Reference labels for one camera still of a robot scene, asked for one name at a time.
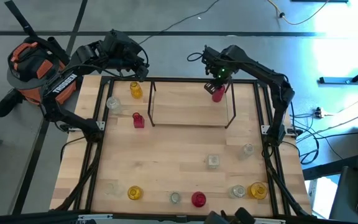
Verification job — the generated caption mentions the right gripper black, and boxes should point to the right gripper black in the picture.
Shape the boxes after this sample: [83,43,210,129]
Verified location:
[202,45,233,95]

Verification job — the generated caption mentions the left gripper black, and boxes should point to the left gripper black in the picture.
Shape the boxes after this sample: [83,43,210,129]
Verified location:
[116,46,151,82]

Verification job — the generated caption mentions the red ribbed cylinder glass vase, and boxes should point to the red ribbed cylinder glass vase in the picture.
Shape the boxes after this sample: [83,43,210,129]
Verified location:
[211,85,226,103]

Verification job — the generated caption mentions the yellow vertical-ribbed glass vase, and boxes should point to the yellow vertical-ribbed glass vase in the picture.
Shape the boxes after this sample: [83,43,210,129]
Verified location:
[129,81,144,100]

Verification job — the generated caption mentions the clear textured glass vase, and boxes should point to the clear textured glass vase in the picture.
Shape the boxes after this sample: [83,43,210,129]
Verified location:
[106,96,123,115]

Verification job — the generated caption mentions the red square glass vase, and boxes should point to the red square glass vase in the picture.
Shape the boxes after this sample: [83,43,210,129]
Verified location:
[132,112,145,129]

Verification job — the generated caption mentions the clear ribbed cylinder glass vase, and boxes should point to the clear ribbed cylinder glass vase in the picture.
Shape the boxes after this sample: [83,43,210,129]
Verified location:
[238,142,255,161]

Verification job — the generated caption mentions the clear studded square glass vase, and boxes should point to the clear studded square glass vase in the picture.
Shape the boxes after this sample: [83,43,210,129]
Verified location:
[206,154,221,170]

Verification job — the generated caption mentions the clear round glass vase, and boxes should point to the clear round glass vase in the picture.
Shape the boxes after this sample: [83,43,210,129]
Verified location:
[228,184,247,199]
[104,181,124,198]

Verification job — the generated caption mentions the yellow wide ringed glass vase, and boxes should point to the yellow wide ringed glass vase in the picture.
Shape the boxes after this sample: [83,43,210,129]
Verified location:
[247,182,269,200]

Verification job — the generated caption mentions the red bulbous glass vase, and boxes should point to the red bulbous glass vase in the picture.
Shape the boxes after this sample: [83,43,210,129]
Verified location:
[191,191,207,208]

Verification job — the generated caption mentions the yellow small round glass vase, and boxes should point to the yellow small round glass vase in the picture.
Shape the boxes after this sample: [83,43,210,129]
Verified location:
[127,185,144,201]

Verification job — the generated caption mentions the orange and black shop vacuum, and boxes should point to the orange and black shop vacuum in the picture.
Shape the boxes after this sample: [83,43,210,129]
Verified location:
[0,36,78,118]

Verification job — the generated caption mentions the black desk foot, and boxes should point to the black desk foot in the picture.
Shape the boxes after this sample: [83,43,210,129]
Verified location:
[318,55,358,85]

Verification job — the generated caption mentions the clear wavy teardrop glass vase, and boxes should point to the clear wavy teardrop glass vase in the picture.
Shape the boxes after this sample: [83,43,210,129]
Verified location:
[168,191,182,205]

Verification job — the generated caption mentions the black bulky object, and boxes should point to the black bulky object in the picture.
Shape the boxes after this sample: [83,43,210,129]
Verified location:
[208,207,256,224]

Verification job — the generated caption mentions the black aluminium table frame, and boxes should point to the black aluminium table frame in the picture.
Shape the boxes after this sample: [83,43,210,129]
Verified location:
[50,74,312,224]

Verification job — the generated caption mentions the black right gripper cable loop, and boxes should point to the black right gripper cable loop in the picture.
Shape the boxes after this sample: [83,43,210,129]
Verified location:
[186,52,205,63]

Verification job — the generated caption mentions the thin black floor cable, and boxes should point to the thin black floor cable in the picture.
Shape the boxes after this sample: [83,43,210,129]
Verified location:
[137,0,222,45]

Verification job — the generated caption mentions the yellow floor cable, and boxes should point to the yellow floor cable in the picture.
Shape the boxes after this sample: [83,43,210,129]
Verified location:
[265,0,331,26]

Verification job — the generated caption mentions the black floor cable loop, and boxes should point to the black floor cable loop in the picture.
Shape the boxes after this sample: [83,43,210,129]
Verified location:
[292,102,321,166]

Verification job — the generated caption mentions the black vacuum hose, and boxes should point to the black vacuum hose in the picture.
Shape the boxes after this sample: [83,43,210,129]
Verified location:
[4,0,74,68]

